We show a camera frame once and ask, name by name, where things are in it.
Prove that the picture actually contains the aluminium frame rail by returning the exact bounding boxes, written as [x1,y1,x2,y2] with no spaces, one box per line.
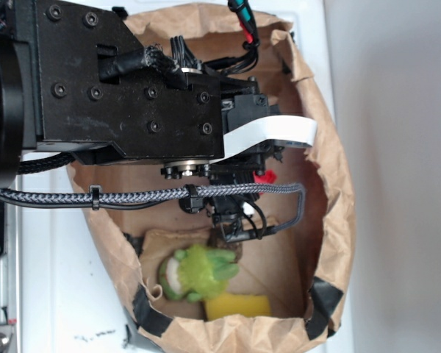
[0,201,22,352]

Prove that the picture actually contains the black cables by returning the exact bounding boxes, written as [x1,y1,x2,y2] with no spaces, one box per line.
[168,0,262,74]

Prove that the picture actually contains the green plush toy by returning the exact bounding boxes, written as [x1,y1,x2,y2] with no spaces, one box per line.
[158,243,240,303]

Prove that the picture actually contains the white flat ribbon cable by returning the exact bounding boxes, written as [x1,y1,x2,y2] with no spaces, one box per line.
[209,115,319,165]

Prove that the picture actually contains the grey braided cable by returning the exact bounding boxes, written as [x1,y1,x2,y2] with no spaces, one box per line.
[0,182,306,240]

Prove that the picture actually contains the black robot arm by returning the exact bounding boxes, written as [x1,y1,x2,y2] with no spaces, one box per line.
[0,1,282,242]

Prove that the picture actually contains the dark brown lump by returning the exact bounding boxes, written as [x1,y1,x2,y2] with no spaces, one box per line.
[207,229,243,263]

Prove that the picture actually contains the brown paper bag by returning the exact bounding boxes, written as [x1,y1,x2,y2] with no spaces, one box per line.
[85,5,356,352]

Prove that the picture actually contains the yellow sponge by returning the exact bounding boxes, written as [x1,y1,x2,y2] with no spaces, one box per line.
[204,293,272,321]

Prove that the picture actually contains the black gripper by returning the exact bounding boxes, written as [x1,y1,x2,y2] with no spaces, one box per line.
[162,69,284,243]

